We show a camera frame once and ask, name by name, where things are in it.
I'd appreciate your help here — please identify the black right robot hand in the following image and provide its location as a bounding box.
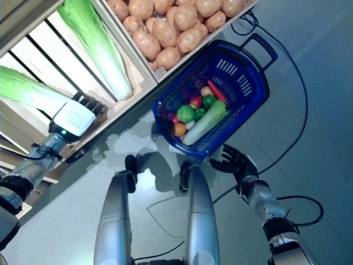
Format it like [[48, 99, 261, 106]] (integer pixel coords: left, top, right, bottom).
[[208, 144, 259, 183]]

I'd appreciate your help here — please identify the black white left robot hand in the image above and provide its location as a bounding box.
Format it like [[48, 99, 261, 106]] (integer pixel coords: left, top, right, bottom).
[[49, 92, 109, 144]]

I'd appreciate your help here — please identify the green white napa cabbage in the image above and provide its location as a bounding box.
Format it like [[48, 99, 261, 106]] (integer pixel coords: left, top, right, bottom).
[[0, 65, 74, 113], [182, 99, 230, 146], [57, 0, 133, 100]]

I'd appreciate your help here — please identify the blue plastic shopping basket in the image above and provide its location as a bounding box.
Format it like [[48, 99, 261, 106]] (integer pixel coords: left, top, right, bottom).
[[151, 33, 279, 161]]

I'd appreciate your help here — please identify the wooden cabbage crate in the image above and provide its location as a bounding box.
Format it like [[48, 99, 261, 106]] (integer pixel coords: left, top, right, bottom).
[[0, 0, 159, 166]]

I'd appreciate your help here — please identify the black left robot foot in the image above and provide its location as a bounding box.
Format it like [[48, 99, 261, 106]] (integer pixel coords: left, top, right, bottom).
[[124, 154, 138, 194]]

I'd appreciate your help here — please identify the green bell pepper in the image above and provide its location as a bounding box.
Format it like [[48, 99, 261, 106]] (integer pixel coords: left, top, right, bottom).
[[202, 94, 217, 109]]

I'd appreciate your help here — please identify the round green pepper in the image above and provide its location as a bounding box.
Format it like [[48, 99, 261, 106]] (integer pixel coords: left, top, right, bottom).
[[176, 104, 196, 124]]

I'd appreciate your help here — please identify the red tomato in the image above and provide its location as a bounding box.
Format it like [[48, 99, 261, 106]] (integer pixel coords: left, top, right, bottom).
[[189, 95, 204, 109]]

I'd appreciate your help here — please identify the red carrot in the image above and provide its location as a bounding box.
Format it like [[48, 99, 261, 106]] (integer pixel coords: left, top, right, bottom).
[[207, 79, 227, 103]]

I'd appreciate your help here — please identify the silver left robot leg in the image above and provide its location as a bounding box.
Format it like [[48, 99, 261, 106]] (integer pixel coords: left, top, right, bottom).
[[93, 169, 137, 265]]

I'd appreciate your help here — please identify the brown potato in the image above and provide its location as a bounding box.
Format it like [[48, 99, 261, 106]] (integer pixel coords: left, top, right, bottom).
[[173, 4, 198, 31], [195, 0, 223, 18], [132, 29, 162, 61], [204, 10, 227, 33], [106, 0, 130, 22], [129, 0, 155, 20], [155, 46, 182, 70], [152, 19, 179, 48], [177, 26, 205, 54], [222, 0, 245, 18], [122, 15, 145, 34]]

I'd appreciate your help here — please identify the wooden potato crate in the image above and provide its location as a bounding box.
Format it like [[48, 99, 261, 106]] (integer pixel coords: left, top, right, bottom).
[[100, 0, 261, 83]]

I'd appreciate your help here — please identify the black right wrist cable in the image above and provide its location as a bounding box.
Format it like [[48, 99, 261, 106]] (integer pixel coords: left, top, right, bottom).
[[275, 195, 324, 227]]

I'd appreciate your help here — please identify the thick black floor cable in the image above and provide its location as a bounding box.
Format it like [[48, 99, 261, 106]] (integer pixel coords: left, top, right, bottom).
[[212, 10, 309, 204]]

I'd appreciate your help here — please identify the thin black tether cable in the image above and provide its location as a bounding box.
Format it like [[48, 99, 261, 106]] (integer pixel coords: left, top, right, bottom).
[[132, 240, 185, 262]]

